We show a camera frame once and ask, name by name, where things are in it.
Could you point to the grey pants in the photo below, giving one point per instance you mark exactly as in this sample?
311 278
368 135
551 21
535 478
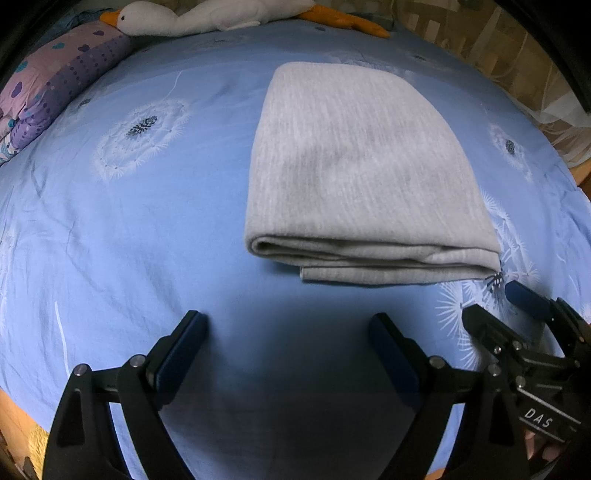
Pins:
360 161

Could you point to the blue dandelion print bedsheet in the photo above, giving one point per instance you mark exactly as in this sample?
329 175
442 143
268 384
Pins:
138 254

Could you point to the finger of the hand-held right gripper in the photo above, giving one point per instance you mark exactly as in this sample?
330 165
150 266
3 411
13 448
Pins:
526 297
489 330

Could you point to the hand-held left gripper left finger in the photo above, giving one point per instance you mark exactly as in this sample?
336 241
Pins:
178 355

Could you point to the person's right hand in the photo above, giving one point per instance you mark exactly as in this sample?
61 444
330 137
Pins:
538 445

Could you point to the yellow floor mat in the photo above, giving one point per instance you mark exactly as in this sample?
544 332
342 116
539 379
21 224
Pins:
37 445

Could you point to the white goose plush toy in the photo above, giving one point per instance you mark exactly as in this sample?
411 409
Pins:
194 16

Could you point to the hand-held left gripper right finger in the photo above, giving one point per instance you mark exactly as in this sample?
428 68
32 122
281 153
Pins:
397 364

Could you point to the beige sheer curtain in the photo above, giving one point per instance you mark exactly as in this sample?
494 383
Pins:
508 55

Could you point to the pink purple heart pillow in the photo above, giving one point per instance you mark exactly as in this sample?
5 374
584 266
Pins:
55 78

